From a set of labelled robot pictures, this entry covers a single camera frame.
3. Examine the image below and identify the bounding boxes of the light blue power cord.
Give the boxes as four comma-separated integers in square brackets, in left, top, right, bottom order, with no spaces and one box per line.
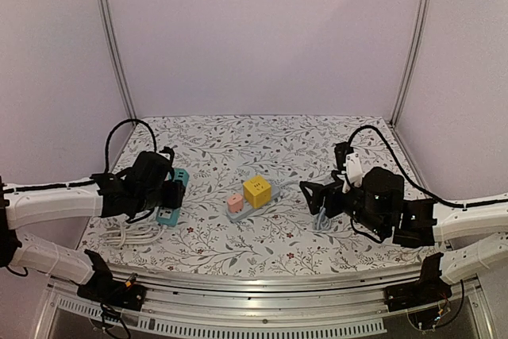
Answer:
[279,179,338,232]

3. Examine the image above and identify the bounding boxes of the teal white power strip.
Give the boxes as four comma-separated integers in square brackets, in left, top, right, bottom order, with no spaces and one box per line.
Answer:
[156,168,189,227]

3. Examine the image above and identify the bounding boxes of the white cord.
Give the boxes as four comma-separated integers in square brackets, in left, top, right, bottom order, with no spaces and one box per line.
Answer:
[93,219,167,248]

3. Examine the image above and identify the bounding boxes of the yellow cube plug adapter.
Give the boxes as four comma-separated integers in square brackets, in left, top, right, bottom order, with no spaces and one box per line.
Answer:
[243,175,271,209]

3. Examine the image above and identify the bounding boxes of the light blue power strip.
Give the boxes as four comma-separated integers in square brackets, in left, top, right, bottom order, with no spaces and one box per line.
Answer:
[225,186,281,222]

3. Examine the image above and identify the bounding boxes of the pink cube plug adapter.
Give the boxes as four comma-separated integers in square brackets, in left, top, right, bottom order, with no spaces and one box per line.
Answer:
[226,193,244,214]

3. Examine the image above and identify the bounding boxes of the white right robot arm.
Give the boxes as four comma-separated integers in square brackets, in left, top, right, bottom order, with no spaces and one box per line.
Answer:
[299,167,507,304]

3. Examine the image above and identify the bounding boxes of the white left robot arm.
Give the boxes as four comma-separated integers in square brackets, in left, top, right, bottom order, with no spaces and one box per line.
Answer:
[1,151,186,302]

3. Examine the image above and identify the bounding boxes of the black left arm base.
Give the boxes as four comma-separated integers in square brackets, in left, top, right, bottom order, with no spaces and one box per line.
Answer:
[77,249,147,311]

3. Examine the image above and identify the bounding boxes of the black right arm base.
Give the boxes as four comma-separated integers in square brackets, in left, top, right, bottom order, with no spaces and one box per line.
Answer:
[383,252,452,330]

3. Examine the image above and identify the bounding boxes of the floral patterned table mat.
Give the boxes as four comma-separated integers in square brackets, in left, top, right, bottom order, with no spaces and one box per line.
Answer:
[79,116,434,278]

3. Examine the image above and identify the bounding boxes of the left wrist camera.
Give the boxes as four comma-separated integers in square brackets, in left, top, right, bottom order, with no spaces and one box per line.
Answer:
[159,146,175,163]

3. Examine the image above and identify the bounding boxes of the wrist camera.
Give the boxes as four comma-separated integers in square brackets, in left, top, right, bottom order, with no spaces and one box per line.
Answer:
[334,142,364,194]
[159,146,175,163]

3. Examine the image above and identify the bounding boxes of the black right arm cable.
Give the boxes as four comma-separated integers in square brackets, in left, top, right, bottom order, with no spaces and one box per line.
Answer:
[348,124,508,210]

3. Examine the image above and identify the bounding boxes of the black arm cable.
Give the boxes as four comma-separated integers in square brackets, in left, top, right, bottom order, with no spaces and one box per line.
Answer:
[348,124,508,210]
[103,118,160,175]

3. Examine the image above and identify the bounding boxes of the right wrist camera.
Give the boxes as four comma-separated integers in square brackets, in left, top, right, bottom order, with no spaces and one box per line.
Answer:
[334,142,364,194]

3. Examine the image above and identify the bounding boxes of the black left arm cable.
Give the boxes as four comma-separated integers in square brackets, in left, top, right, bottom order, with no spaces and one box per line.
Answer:
[103,118,160,175]

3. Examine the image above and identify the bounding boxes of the aluminium front rail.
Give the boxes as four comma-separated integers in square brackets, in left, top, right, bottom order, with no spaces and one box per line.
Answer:
[32,265,498,338]

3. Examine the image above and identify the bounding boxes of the left aluminium frame post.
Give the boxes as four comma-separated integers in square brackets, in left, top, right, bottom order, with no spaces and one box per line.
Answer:
[97,0,137,118]

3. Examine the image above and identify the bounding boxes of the aluminium frame post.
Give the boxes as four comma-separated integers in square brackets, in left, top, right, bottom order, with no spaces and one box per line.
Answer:
[97,0,137,118]
[390,0,430,129]

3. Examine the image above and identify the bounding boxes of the right aluminium frame post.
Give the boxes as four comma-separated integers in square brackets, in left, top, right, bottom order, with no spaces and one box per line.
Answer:
[390,0,430,129]

